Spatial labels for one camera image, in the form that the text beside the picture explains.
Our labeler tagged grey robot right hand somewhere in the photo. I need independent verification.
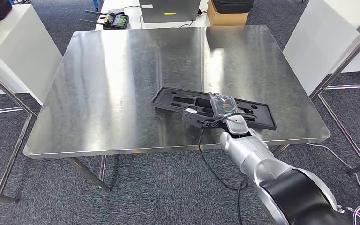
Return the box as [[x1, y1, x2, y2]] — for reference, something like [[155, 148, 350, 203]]
[[207, 91, 239, 118]]

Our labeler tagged stainless steel workbench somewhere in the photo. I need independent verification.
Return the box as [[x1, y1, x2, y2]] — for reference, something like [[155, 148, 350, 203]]
[[23, 24, 331, 192]]

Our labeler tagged cardboard box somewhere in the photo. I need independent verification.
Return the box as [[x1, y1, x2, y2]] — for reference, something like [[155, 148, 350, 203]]
[[207, 0, 249, 27]]

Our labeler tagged black carrying case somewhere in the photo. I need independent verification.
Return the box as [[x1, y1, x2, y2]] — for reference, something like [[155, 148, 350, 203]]
[[212, 0, 255, 15]]

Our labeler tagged grey metal case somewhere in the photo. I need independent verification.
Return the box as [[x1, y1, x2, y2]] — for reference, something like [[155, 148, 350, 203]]
[[138, 0, 202, 24]]

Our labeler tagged white panel steel table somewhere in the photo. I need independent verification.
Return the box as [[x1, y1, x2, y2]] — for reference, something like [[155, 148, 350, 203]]
[[282, 0, 360, 175]]

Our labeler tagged black remote controller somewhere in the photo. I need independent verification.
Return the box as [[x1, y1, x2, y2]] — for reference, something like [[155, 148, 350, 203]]
[[80, 10, 130, 31]]

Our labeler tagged white partition panel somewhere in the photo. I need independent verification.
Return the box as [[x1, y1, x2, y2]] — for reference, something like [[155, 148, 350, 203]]
[[0, 4, 64, 106]]

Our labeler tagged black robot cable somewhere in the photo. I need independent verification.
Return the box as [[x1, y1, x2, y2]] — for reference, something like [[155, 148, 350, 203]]
[[198, 112, 257, 126], [197, 127, 249, 225]]

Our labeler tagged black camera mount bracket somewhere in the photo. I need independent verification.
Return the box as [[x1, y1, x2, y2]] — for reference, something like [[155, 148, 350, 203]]
[[182, 107, 228, 130]]

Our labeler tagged black desk cable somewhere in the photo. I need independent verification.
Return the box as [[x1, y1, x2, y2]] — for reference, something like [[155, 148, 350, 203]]
[[179, 9, 209, 29]]

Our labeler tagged white floor cable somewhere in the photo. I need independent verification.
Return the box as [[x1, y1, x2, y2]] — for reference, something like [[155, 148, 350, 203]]
[[306, 142, 360, 203]]

